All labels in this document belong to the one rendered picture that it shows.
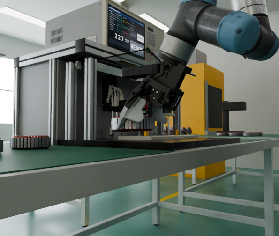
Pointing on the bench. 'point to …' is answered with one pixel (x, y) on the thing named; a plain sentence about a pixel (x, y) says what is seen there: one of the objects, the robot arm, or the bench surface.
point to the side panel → (35, 100)
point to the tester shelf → (67, 53)
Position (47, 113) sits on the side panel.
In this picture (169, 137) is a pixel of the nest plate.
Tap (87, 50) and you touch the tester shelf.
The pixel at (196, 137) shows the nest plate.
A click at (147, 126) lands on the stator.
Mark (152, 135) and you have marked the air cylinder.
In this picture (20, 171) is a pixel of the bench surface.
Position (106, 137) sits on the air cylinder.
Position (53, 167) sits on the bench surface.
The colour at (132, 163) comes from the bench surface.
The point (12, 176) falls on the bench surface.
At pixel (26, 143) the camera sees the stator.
